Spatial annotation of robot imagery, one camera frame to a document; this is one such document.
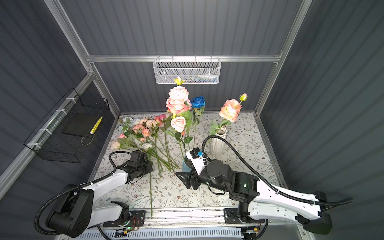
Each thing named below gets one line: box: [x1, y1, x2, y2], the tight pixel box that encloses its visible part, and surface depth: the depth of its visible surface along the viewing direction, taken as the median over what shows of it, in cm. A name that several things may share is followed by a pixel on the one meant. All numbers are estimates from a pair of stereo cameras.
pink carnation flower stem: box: [165, 76, 194, 151], surface depth 57 cm
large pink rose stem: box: [166, 98, 195, 150], surface depth 54 cm
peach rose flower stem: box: [210, 93, 248, 136], surface depth 61 cm
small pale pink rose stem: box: [170, 116, 186, 161], surface depth 56 cm
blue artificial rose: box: [190, 96, 206, 148], surface depth 66 cm
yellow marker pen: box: [89, 116, 103, 135], surface depth 78 cm
